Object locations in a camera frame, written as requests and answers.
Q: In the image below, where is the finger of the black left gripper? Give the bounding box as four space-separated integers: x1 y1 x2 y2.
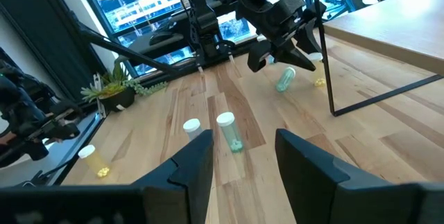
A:
272 43 317 73
296 5 327 53

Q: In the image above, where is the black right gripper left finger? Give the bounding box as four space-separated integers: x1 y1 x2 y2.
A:
130 128 215 224

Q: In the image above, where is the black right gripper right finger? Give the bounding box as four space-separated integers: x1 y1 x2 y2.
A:
275 128 420 224

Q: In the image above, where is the green pill bottle white cap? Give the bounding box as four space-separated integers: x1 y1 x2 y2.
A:
275 66 297 94
216 111 245 154

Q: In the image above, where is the yellow pill bottle white cap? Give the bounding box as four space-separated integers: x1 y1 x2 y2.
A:
307 52 327 88
77 144 111 179

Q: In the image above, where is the purple pill bottle white cap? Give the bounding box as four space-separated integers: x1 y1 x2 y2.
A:
182 118 204 141

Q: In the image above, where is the potted succulent plant black pot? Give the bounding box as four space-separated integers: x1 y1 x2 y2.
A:
80 55 169 113

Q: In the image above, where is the wooden shelf black metal frame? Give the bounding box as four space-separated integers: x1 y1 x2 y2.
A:
314 0 444 117

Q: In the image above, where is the silver perforated upright bracket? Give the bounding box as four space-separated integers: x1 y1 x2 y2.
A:
92 73 105 118

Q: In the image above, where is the black machine with cables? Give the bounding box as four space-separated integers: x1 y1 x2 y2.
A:
0 59 84 169

